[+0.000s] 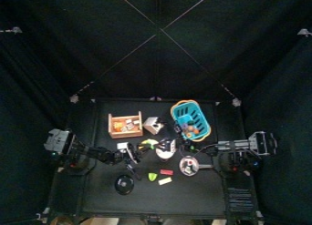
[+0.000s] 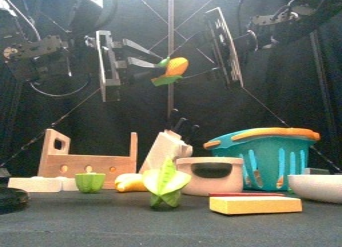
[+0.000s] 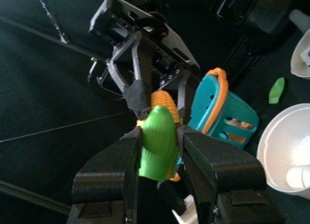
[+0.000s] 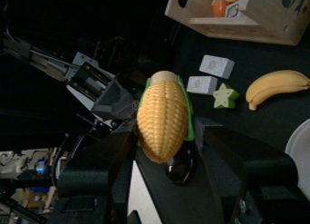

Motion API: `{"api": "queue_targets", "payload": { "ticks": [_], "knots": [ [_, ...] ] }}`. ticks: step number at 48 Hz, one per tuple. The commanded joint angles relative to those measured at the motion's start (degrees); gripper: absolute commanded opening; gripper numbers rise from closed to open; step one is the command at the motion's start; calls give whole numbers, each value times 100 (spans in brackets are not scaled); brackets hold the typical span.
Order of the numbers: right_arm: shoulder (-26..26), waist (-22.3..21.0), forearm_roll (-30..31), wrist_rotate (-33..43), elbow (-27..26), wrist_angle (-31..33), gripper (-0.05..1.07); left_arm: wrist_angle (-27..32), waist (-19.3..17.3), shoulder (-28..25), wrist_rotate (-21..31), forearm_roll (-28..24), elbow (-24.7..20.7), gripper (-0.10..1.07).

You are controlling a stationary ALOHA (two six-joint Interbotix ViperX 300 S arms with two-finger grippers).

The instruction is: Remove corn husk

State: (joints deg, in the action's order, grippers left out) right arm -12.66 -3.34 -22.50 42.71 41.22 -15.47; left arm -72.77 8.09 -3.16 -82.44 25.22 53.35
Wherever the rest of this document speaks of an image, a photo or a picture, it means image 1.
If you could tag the yellow toy corn cob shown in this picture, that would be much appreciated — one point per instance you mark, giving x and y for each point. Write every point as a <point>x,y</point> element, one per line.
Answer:
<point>144,142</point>

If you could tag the green-yellow toy corn husk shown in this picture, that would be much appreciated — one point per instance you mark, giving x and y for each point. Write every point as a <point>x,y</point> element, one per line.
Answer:
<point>152,142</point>

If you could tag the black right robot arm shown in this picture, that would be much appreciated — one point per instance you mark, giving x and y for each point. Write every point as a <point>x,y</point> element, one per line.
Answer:
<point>235,143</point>

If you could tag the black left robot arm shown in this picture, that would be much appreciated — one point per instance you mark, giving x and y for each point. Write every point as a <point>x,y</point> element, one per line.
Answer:
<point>92,152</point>

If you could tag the wooden toy crate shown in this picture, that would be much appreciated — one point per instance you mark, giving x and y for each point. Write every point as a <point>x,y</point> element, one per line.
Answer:
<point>126,134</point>

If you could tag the small white grey box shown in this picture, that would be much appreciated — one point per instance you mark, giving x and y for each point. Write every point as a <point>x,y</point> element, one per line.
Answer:
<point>151,125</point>

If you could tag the red toy block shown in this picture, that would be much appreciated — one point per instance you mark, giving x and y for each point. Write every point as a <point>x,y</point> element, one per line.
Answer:
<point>166,172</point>

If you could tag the toy food piece in pan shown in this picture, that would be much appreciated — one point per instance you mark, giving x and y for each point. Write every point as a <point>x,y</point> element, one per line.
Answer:
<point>187,163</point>

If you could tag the purple toy food piece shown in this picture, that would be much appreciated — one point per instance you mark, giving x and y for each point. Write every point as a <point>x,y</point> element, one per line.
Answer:
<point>184,126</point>

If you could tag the green toy wedge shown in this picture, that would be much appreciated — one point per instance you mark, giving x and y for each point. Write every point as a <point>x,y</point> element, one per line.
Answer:
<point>151,176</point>

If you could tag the silver toy pan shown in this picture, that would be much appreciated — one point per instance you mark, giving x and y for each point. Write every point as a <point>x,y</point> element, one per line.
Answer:
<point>188,168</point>

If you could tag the white toy food piece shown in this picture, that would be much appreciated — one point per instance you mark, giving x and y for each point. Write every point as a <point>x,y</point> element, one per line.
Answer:
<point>130,124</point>

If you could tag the orange toy food piece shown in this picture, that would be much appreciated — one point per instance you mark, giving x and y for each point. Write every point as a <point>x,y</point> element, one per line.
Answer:
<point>119,126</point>

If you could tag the pale yellow toy block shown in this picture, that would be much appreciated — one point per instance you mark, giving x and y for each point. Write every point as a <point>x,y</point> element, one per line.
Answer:
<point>164,181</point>

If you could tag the black round lid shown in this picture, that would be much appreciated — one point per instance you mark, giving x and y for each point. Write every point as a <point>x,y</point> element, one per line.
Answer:
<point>123,184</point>

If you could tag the teal basket with orange rim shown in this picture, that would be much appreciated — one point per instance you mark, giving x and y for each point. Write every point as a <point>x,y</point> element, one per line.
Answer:
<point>182,113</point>

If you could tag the metal frame corner bracket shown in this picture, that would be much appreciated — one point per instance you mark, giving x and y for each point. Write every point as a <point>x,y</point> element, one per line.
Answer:
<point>235,102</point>
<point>14,30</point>
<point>304,32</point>
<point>155,98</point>
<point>43,216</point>
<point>73,98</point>

